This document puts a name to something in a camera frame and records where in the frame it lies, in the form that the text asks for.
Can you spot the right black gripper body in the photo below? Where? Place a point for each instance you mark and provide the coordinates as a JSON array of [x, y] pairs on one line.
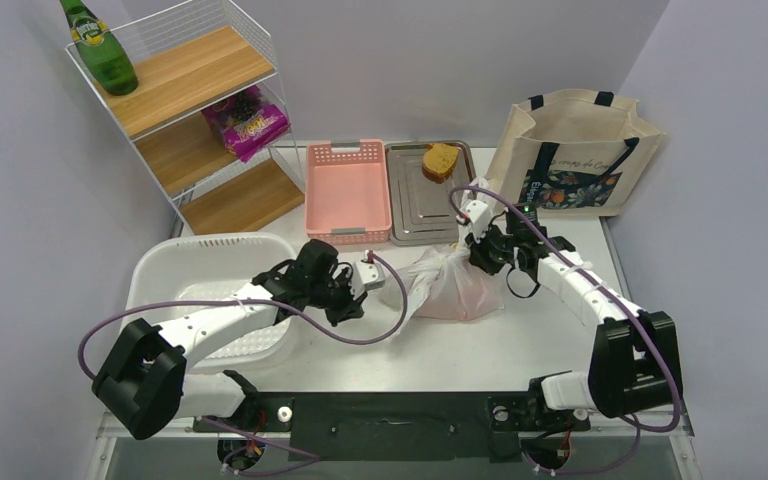
[[503, 248]]

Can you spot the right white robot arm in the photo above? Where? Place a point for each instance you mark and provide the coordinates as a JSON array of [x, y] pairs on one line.
[[634, 363]]

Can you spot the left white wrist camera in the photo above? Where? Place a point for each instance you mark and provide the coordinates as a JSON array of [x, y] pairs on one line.
[[367, 275]]

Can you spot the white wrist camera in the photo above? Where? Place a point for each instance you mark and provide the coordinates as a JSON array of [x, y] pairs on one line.
[[476, 215], [367, 275]]

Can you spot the green glass bottle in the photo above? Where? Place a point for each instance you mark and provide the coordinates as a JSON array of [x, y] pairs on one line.
[[100, 50]]

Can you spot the pink plastic basket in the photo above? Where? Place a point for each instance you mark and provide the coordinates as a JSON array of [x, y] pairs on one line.
[[347, 197]]

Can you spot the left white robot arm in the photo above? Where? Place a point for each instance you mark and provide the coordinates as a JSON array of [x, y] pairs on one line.
[[146, 380]]

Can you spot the white plastic basin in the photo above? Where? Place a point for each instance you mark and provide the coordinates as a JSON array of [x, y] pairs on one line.
[[214, 267]]

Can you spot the brown bread slice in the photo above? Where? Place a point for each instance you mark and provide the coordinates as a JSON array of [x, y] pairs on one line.
[[439, 162]]

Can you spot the purple snack packet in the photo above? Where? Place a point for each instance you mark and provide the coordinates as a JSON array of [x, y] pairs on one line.
[[246, 122]]

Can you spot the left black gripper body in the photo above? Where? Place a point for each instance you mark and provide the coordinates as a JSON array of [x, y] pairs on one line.
[[336, 292]]

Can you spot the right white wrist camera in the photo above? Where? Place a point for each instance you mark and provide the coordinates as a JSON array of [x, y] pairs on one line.
[[476, 215]]

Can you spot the stainless steel tray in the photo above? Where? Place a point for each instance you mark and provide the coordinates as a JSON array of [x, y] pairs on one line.
[[421, 213]]

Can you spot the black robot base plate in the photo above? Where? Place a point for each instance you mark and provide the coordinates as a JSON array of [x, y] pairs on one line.
[[406, 426]]

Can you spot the white wire wooden shelf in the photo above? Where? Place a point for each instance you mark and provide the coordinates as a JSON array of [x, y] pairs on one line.
[[188, 57]]

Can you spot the white plastic grocery bag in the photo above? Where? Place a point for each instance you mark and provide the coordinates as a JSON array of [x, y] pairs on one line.
[[441, 284]]

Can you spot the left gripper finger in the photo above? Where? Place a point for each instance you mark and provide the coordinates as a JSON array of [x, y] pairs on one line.
[[337, 315], [354, 309]]

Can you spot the beige canvas tote bag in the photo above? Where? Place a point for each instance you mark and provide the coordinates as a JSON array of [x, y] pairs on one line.
[[573, 152]]

